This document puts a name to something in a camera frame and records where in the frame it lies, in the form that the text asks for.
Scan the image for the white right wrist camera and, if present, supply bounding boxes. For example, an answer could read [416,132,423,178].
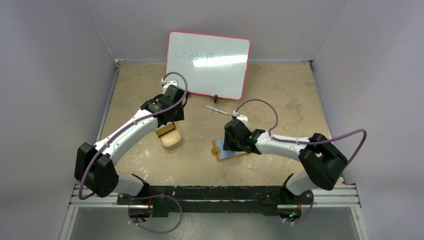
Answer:
[231,111,248,127]

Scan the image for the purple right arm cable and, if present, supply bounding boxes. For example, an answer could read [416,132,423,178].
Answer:
[231,98,368,226]

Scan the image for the yellow leather card holder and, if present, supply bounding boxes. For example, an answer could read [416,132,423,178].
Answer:
[211,138,250,162]

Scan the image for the beige oval plastic tray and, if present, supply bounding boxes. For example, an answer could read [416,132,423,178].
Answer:
[154,122,182,150]

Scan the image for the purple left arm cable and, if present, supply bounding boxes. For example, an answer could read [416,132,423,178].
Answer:
[77,71,189,235]

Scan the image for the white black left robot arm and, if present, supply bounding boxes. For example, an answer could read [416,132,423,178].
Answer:
[74,85,187,205]

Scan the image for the white marker pen green cap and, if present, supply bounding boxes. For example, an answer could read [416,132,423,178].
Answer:
[205,105,229,116]

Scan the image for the pink framed whiteboard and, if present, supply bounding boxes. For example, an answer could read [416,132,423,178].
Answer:
[166,31,251,100]

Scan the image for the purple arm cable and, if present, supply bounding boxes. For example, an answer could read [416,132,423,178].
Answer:
[231,98,368,226]
[77,71,189,235]

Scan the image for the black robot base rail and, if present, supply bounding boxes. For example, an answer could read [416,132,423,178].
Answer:
[117,185,313,219]

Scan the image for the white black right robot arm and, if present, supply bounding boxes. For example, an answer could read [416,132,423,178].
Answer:
[223,118,348,204]

